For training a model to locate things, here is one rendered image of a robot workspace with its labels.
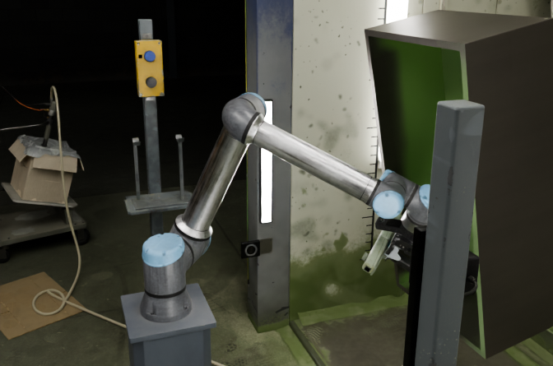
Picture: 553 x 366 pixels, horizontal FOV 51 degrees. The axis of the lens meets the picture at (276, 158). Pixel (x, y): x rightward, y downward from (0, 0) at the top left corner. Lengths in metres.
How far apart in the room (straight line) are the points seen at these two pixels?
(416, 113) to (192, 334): 1.28
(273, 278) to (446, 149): 2.34
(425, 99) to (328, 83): 0.55
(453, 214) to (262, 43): 1.97
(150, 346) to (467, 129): 1.57
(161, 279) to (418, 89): 1.30
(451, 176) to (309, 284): 2.41
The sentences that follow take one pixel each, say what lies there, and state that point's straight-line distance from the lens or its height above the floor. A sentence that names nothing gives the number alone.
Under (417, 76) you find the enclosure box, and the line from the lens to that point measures 2.53.
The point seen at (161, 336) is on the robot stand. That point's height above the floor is 0.63.
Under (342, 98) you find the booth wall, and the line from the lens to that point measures 2.95.
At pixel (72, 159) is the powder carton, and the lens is 4.20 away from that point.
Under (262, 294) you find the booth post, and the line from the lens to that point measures 3.15.
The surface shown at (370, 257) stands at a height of 0.86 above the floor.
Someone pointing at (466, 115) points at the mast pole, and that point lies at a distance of 0.85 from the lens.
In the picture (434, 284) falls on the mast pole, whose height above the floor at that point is 1.36.
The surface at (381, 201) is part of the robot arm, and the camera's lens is 1.82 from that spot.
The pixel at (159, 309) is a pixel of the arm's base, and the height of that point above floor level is 0.69.
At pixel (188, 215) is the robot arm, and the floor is 0.97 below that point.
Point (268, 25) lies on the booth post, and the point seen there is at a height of 1.62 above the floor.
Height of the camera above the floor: 1.80
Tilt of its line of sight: 17 degrees down
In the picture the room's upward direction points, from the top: straight up
